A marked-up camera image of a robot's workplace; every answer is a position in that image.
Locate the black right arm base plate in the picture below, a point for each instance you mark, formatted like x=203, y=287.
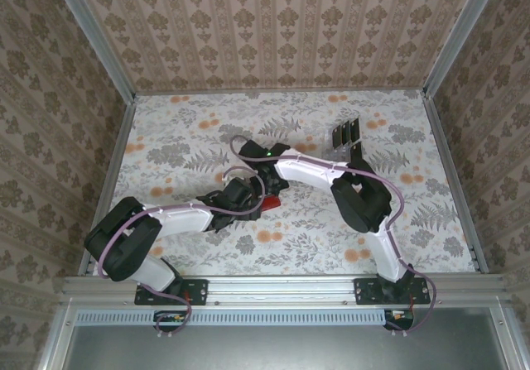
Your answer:
x=363, y=293

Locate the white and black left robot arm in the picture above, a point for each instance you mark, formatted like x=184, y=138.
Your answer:
x=182, y=219

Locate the aluminium table side rail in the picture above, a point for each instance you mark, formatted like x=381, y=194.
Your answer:
x=444, y=150
x=112, y=171

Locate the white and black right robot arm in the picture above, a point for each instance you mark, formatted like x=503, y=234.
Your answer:
x=306, y=171

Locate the aluminium mounting rail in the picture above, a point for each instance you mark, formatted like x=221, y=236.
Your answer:
x=281, y=289

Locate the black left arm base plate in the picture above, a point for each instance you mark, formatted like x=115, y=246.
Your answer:
x=198, y=291

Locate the aluminium frame rail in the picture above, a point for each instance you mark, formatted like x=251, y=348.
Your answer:
x=513, y=345
x=58, y=337

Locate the aluminium frame post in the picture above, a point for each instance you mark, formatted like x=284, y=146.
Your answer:
x=460, y=35
x=95, y=35

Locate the clear acrylic card stand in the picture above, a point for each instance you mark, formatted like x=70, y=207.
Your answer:
x=333, y=152

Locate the floral patterned table cover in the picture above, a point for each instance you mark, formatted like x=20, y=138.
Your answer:
x=248, y=117

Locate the red card holder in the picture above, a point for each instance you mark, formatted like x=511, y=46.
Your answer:
x=273, y=204

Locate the grey metal sheet panel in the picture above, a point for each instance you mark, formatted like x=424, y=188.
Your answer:
x=281, y=349

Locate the black credit card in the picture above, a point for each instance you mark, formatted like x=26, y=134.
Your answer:
x=335, y=136
x=355, y=155
x=355, y=130
x=345, y=133

